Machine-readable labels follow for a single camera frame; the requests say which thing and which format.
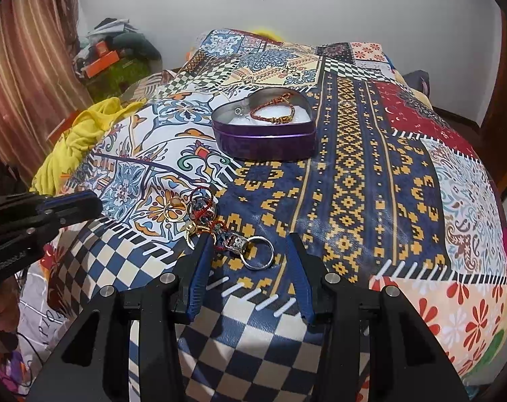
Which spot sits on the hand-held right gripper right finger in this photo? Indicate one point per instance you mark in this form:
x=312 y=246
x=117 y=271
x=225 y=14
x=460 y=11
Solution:
x=300 y=276

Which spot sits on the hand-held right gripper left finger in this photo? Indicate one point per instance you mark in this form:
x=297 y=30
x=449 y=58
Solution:
x=200 y=276

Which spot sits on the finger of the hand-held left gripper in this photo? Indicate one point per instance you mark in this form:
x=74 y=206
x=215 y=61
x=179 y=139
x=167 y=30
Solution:
x=75 y=204
x=31 y=228

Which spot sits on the purple heart-shaped tin box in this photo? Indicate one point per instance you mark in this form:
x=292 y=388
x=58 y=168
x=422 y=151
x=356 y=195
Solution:
x=264 y=142

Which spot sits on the person's left hand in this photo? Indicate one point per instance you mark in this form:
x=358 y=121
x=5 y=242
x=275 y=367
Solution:
x=6 y=305

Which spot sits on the yellow cloth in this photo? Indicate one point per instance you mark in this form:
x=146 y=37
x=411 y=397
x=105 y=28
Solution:
x=81 y=138

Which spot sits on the patterned patchwork blanket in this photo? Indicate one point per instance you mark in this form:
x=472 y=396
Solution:
x=362 y=176

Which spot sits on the striped brown curtain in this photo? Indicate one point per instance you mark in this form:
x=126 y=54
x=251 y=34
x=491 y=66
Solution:
x=31 y=71

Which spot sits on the orange box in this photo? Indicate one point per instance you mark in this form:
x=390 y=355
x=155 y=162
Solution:
x=106 y=62

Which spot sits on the white padding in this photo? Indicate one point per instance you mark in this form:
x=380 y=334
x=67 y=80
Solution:
x=287 y=114

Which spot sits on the pile of clothes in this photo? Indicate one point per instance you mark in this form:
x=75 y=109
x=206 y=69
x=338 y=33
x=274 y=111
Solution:
x=123 y=46

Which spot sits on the small silver earring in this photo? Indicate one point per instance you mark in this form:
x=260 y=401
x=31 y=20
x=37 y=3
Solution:
x=238 y=111

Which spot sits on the dark bag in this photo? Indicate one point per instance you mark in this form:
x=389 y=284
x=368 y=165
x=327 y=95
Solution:
x=417 y=81

